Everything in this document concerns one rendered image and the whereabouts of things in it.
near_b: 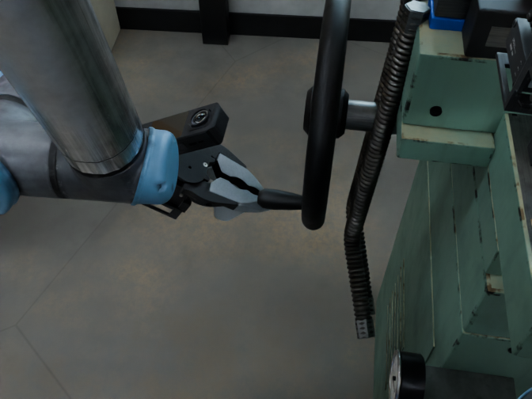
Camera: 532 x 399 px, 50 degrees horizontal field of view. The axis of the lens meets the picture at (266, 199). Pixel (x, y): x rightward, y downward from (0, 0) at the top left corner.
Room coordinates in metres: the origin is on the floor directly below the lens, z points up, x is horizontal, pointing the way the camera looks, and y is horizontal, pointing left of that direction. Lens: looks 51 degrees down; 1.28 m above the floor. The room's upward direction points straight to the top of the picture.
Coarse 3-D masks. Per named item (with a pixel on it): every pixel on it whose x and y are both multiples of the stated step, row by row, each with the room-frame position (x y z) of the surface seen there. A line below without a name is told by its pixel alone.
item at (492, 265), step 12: (480, 168) 0.42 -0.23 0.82; (480, 180) 0.41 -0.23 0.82; (480, 192) 0.39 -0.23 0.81; (480, 204) 0.38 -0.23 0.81; (492, 204) 0.35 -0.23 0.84; (480, 216) 0.37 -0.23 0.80; (492, 216) 0.34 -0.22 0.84; (492, 228) 0.33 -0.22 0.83; (492, 240) 0.32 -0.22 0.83; (492, 252) 0.30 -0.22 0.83; (492, 264) 0.30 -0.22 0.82
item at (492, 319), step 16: (464, 176) 0.46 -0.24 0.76; (464, 192) 0.44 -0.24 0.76; (464, 208) 0.42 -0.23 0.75; (464, 224) 0.40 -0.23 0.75; (480, 224) 0.36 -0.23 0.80; (464, 240) 0.38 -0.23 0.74; (480, 240) 0.34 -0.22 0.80; (464, 256) 0.36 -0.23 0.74; (480, 256) 0.32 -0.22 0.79; (464, 272) 0.34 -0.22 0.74; (480, 272) 0.31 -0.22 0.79; (464, 288) 0.32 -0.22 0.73; (480, 288) 0.29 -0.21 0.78; (496, 288) 0.28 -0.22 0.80; (464, 304) 0.30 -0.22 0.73; (480, 304) 0.28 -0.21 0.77; (496, 304) 0.28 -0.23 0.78; (464, 320) 0.29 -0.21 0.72; (480, 320) 0.28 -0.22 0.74; (496, 320) 0.27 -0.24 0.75
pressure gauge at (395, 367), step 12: (396, 360) 0.27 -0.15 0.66; (408, 360) 0.26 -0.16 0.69; (420, 360) 0.26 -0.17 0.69; (396, 372) 0.25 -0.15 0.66; (408, 372) 0.24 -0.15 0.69; (420, 372) 0.24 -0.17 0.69; (396, 384) 0.24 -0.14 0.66; (408, 384) 0.23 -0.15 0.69; (420, 384) 0.23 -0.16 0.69; (396, 396) 0.22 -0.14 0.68; (408, 396) 0.22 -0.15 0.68; (420, 396) 0.22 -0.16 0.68
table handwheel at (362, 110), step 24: (336, 0) 0.53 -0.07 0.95; (336, 24) 0.49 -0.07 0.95; (336, 48) 0.47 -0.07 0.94; (336, 72) 0.44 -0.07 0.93; (312, 96) 0.52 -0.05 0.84; (336, 96) 0.43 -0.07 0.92; (312, 120) 0.41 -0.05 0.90; (336, 120) 0.41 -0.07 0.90; (360, 120) 0.50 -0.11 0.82; (312, 144) 0.40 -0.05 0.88; (312, 168) 0.39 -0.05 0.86; (312, 192) 0.38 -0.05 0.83; (312, 216) 0.38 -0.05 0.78
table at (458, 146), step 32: (416, 128) 0.43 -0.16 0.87; (448, 128) 0.43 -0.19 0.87; (512, 128) 0.40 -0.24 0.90; (448, 160) 0.41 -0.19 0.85; (480, 160) 0.40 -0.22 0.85; (512, 160) 0.36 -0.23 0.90; (512, 192) 0.33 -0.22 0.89; (512, 224) 0.30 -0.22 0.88; (512, 256) 0.27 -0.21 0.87; (512, 288) 0.24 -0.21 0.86; (512, 320) 0.22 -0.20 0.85; (512, 352) 0.20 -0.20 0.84
